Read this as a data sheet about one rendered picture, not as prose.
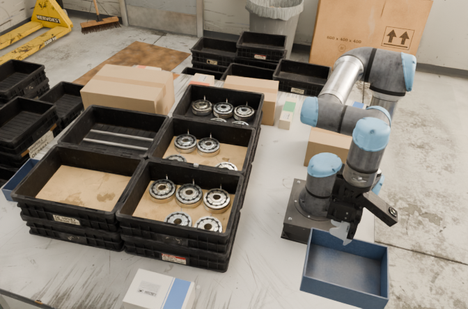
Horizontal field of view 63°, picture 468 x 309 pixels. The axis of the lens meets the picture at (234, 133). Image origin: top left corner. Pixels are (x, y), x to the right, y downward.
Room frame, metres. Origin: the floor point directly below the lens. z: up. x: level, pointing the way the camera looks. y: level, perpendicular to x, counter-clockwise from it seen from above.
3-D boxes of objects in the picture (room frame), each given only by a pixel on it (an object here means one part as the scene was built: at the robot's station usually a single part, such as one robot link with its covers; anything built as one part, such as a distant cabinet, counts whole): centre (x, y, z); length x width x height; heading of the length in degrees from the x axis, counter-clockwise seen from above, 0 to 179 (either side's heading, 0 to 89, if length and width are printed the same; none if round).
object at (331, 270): (0.56, -0.30, 1.10); 0.20 x 0.15 x 0.07; 75
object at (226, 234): (0.94, 0.18, 0.92); 0.40 x 0.30 x 0.02; 80
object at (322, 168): (1.04, -0.35, 0.97); 0.13 x 0.12 x 0.14; 66
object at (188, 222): (0.87, 0.19, 0.86); 0.10 x 0.10 x 0.01
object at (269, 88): (1.81, -0.08, 0.78); 0.30 x 0.22 x 0.16; 82
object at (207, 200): (0.99, 0.06, 0.86); 0.10 x 0.10 x 0.01
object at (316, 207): (1.04, -0.35, 0.85); 0.15 x 0.15 x 0.10
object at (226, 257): (0.94, 0.18, 0.76); 0.40 x 0.30 x 0.12; 80
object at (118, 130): (1.31, 0.52, 0.87); 0.40 x 0.30 x 0.11; 80
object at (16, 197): (1.01, 0.57, 0.92); 0.40 x 0.30 x 0.02; 80
